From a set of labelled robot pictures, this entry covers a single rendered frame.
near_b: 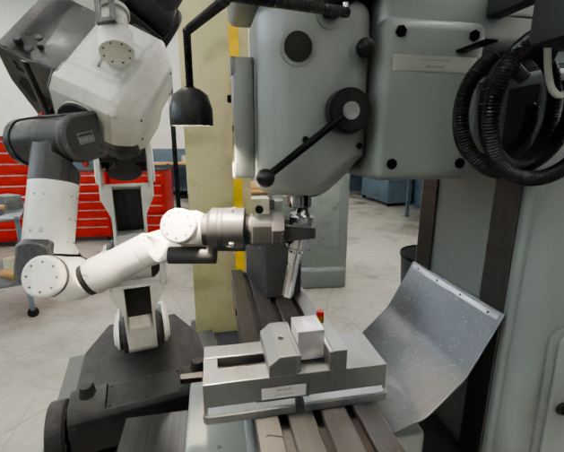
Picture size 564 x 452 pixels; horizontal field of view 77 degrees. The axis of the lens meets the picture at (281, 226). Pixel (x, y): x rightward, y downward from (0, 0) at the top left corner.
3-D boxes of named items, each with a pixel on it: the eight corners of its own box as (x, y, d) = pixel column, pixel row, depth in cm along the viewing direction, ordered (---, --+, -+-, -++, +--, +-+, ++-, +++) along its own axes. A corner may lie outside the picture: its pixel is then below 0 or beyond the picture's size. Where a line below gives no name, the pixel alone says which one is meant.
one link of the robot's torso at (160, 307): (117, 332, 151) (114, 304, 148) (167, 323, 158) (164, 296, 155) (116, 359, 133) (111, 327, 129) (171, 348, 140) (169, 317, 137)
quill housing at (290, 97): (261, 201, 59) (258, -16, 52) (248, 186, 79) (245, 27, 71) (368, 197, 63) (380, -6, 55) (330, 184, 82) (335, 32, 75)
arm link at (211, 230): (229, 212, 77) (176, 212, 77) (221, 202, 67) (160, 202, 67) (228, 264, 76) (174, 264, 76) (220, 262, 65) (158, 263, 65)
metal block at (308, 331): (297, 360, 68) (298, 332, 66) (290, 343, 73) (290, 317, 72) (324, 357, 68) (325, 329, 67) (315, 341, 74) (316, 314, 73)
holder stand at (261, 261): (265, 299, 111) (264, 237, 106) (246, 274, 131) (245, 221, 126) (300, 292, 115) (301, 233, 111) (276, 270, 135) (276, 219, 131)
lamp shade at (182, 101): (165, 126, 62) (162, 88, 60) (204, 126, 66) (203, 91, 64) (177, 124, 56) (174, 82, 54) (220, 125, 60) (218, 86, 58)
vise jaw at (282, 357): (268, 378, 64) (268, 358, 63) (260, 340, 75) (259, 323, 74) (301, 374, 65) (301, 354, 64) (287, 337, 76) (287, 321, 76)
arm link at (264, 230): (284, 213, 65) (219, 213, 65) (284, 263, 68) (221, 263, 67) (282, 202, 78) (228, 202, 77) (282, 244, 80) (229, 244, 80)
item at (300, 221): (286, 211, 72) (282, 239, 74) (299, 217, 69) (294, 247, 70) (304, 211, 75) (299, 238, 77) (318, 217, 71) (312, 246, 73)
